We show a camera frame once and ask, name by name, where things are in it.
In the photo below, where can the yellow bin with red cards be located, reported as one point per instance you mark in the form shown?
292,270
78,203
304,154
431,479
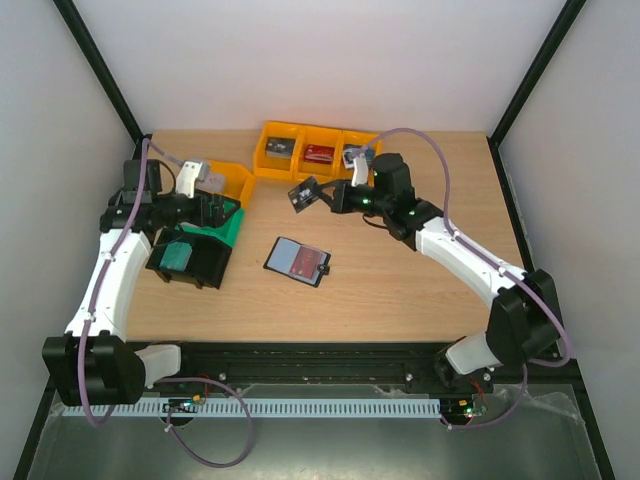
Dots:
320,136

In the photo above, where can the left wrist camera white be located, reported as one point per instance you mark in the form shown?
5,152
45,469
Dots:
191,173

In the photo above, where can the grey VIP card stack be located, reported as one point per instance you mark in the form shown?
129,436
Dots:
279,147

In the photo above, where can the yellow bin with grey cards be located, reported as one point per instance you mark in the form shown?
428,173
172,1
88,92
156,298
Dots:
276,168

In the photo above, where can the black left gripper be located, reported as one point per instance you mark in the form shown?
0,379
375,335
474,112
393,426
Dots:
217,209

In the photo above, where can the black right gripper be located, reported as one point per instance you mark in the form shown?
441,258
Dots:
338,195

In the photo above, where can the yellow bin with blue cards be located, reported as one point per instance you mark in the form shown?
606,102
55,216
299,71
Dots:
351,138

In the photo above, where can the yellow bin near green bin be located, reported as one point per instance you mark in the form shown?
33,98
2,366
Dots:
240,182

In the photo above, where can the teal VIP card stack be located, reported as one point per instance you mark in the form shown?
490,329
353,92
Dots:
176,256

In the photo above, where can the green plastic bin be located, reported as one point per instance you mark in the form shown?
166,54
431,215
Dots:
227,233

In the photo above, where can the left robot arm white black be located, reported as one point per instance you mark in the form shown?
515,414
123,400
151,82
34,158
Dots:
91,362

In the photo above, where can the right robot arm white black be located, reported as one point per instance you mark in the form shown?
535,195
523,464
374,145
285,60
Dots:
523,306

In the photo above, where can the black frame post left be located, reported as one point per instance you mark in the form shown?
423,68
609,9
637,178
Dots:
92,54

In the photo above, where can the black frame post right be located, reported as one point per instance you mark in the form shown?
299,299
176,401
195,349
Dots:
546,52

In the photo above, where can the blue VIP card stack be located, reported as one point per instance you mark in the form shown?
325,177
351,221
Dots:
349,153

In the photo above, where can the white slotted cable duct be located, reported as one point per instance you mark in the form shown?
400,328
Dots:
285,408

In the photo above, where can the black frame post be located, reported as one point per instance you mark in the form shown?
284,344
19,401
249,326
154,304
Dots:
92,54
546,52

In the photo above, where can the red VIP card stack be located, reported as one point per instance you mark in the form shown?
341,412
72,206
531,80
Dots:
319,154

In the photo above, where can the black leather card holder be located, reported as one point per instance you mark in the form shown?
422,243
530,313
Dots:
282,256

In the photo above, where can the red VIP card in holder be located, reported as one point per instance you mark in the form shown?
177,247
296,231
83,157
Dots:
306,262

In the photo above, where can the white floral card stack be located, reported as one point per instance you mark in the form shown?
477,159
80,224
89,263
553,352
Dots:
215,182

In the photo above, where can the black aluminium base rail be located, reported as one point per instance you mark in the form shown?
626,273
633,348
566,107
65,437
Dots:
409,367

